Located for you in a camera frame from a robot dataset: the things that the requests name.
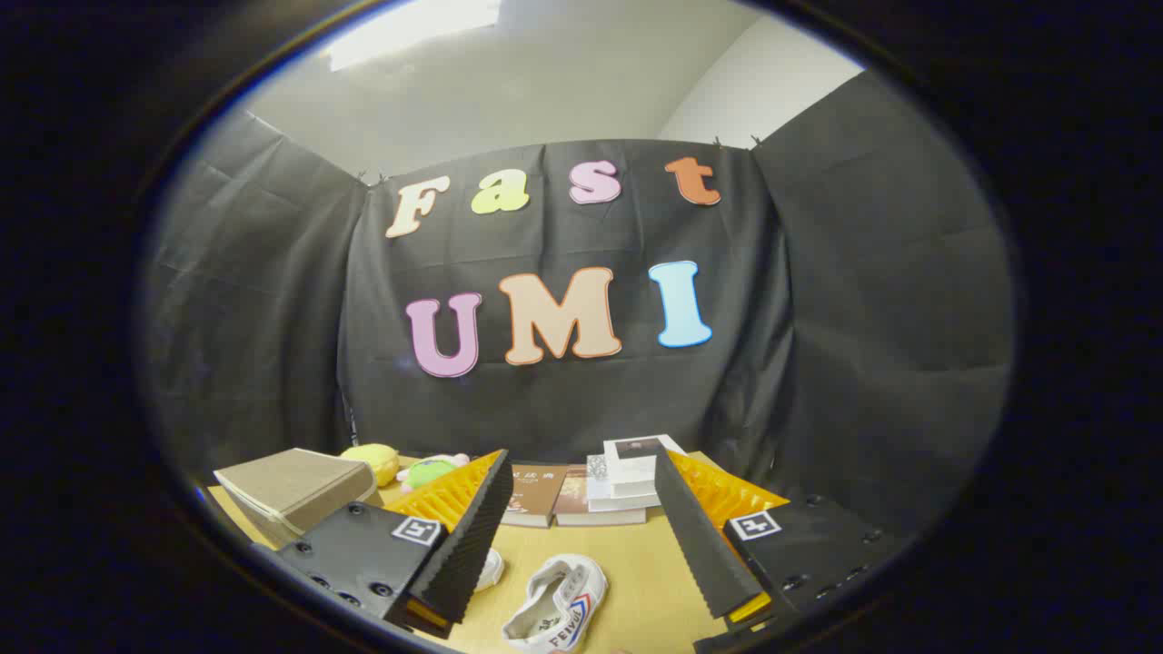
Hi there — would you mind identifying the yellow plush toy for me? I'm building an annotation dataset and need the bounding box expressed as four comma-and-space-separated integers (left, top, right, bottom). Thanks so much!
341, 443, 401, 487

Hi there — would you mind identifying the green and pink plush toy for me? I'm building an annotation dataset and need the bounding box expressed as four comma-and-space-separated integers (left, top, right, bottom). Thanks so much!
396, 453, 472, 492

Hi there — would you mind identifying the white book with patterned corner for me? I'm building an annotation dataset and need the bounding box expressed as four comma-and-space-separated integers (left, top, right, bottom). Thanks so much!
586, 454, 661, 513

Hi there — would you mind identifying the black backdrop cloth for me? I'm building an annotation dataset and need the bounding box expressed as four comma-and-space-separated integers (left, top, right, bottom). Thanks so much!
145, 71, 1017, 546

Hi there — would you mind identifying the brown cardboard storage box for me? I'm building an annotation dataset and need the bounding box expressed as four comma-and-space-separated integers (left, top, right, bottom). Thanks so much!
214, 448, 383, 549

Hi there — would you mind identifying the brown book with picture cover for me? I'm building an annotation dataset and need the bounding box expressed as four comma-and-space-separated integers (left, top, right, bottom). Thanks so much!
502, 463, 569, 529

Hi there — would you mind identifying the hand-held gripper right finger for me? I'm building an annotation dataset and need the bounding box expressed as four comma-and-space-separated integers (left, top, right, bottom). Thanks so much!
652, 445, 910, 654

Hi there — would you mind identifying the white book with dark picture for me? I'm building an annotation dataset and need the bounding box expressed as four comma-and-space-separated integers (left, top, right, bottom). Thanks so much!
603, 434, 687, 496

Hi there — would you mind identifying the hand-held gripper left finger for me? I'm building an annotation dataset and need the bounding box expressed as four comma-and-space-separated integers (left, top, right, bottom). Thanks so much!
273, 449, 515, 639

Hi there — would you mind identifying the plain brown book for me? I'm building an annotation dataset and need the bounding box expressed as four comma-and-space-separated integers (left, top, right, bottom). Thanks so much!
554, 465, 648, 528

